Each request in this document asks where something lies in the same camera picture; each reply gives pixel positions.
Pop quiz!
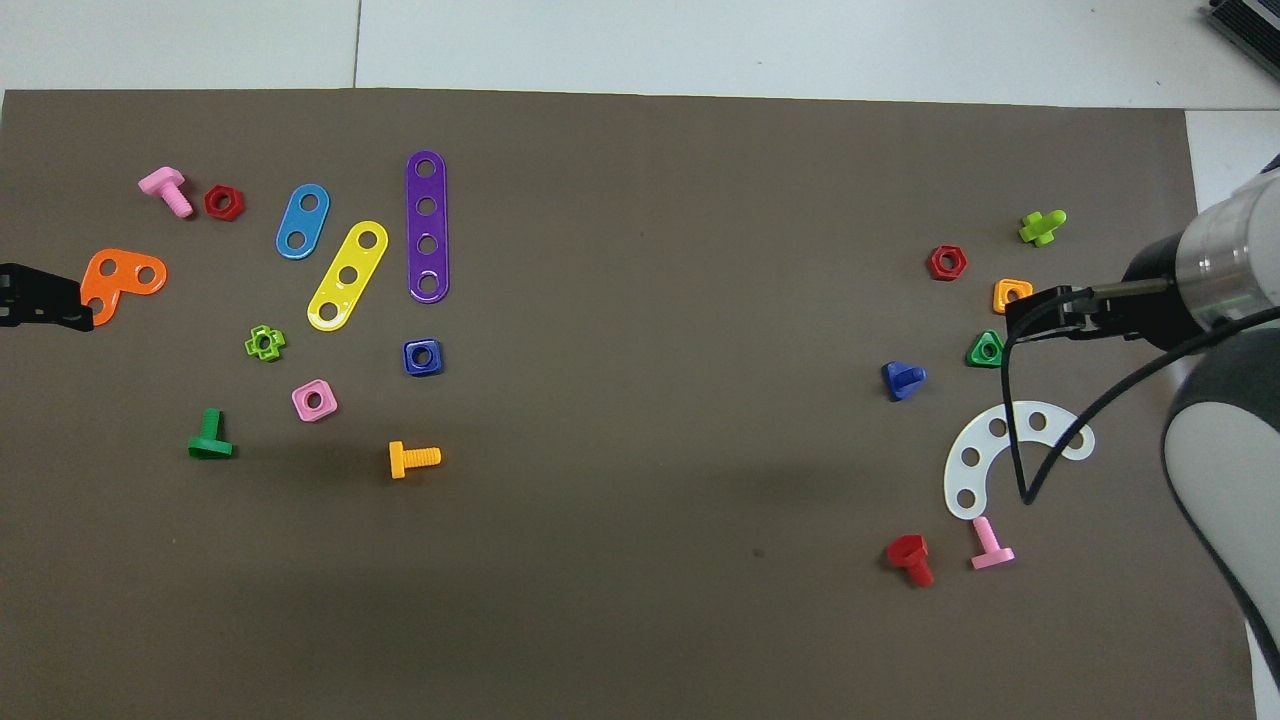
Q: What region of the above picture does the blue triangle-head screw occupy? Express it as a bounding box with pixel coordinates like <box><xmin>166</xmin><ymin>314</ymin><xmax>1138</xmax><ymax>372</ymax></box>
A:
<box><xmin>881</xmin><ymin>360</ymin><xmax>928</xmax><ymax>403</ymax></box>

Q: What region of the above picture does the orange plastic screw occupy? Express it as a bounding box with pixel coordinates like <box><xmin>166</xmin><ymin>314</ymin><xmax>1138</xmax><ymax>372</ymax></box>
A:
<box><xmin>388</xmin><ymin>440</ymin><xmax>443</xmax><ymax>480</ymax></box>

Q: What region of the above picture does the blue two-hole plate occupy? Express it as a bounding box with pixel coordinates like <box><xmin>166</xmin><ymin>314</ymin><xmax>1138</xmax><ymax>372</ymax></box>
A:
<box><xmin>275</xmin><ymin>183</ymin><xmax>331</xmax><ymax>261</ymax></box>

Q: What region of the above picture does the pink plastic screw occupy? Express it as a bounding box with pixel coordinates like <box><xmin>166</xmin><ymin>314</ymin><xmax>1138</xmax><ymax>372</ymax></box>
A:
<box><xmin>138</xmin><ymin>166</ymin><xmax>195</xmax><ymax>219</ymax></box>
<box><xmin>969</xmin><ymin>515</ymin><xmax>1016</xmax><ymax>572</ymax></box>

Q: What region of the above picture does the orange heart-shaped plate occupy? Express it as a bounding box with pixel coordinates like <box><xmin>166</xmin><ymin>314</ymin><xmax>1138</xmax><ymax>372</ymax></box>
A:
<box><xmin>78</xmin><ymin>248</ymin><xmax>169</xmax><ymax>328</ymax></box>

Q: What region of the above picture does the white curved five-hole plate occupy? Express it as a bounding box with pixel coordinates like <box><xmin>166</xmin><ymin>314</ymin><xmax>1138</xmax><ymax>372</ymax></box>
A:
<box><xmin>943</xmin><ymin>400</ymin><xmax>1097</xmax><ymax>521</ymax></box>

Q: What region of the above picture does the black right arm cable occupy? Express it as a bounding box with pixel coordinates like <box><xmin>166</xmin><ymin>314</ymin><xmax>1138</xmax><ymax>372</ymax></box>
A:
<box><xmin>1003</xmin><ymin>305</ymin><xmax>1280</xmax><ymax>506</ymax></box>

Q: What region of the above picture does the dark grey ribbed device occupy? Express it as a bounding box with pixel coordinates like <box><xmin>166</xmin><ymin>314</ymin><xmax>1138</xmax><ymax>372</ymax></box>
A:
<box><xmin>1205</xmin><ymin>0</ymin><xmax>1280</xmax><ymax>53</ymax></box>

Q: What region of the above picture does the dark green plastic screw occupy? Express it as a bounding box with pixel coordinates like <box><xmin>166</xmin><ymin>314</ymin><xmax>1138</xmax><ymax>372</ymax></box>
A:
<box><xmin>187</xmin><ymin>408</ymin><xmax>235</xmax><ymax>461</ymax></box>

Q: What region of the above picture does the yellow three-hole plate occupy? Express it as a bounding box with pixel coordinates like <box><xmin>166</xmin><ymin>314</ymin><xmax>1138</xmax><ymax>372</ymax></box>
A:
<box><xmin>306</xmin><ymin>220</ymin><xmax>390</xmax><ymax>333</ymax></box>

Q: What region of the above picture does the pink square nut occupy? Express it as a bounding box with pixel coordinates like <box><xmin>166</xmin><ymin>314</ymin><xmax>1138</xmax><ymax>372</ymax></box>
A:
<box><xmin>291</xmin><ymin>379</ymin><xmax>339</xmax><ymax>423</ymax></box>

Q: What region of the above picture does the brown table mat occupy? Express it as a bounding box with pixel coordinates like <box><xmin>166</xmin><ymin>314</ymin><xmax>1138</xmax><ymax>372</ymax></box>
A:
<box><xmin>0</xmin><ymin>88</ymin><xmax>1257</xmax><ymax>720</ymax></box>

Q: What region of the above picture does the red hex-head screw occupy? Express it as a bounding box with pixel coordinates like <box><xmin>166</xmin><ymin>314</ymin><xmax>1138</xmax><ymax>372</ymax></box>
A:
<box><xmin>886</xmin><ymin>533</ymin><xmax>936</xmax><ymax>589</ymax></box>

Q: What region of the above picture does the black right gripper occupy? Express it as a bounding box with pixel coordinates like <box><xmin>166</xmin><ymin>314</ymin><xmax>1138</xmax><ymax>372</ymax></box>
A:
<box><xmin>1005</xmin><ymin>232</ymin><xmax>1201</xmax><ymax>353</ymax></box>

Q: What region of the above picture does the purple four-hole plate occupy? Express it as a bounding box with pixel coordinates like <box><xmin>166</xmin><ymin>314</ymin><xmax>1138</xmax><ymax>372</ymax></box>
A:
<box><xmin>405</xmin><ymin>150</ymin><xmax>451</xmax><ymax>304</ymax></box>

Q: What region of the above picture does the lime green cross-head screw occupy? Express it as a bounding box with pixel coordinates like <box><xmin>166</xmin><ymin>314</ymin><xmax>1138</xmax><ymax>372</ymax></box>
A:
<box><xmin>1018</xmin><ymin>209</ymin><xmax>1068</xmax><ymax>247</ymax></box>

